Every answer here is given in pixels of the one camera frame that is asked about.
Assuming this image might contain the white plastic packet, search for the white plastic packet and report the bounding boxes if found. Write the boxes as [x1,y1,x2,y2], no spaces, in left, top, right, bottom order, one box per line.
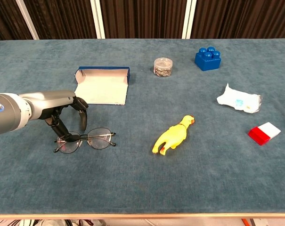
[216,83,263,114]

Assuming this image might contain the blue toy building block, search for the blue toy building block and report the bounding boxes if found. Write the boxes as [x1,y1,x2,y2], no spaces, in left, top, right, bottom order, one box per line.
[194,46,222,72]

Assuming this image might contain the dark brown pleated curtain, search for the dark brown pleated curtain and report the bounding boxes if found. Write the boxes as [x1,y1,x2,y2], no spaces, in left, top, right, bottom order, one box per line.
[0,0,285,40]

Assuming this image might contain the red and white block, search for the red and white block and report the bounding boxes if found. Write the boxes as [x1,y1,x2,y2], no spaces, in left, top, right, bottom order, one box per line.
[247,122,282,146]

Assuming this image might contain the blue glasses case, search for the blue glasses case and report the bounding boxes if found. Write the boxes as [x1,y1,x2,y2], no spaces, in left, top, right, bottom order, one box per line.
[73,66,131,105]

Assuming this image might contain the clear jar of clips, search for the clear jar of clips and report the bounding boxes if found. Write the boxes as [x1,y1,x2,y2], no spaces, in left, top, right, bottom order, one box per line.
[153,57,173,78]

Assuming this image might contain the yellow rubber chicken toy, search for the yellow rubber chicken toy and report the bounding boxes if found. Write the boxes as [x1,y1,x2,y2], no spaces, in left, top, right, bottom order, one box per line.
[152,114,195,156]

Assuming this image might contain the robot left five-finger hand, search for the robot left five-finger hand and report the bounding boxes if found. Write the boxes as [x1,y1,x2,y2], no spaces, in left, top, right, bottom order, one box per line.
[26,90,89,143]

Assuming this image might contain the eyeglasses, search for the eyeglasses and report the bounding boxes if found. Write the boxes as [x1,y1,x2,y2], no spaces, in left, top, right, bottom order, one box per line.
[53,127,117,154]

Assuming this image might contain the teal fabric table cover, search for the teal fabric table cover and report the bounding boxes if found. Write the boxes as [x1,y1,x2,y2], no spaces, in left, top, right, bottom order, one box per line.
[0,39,285,215]

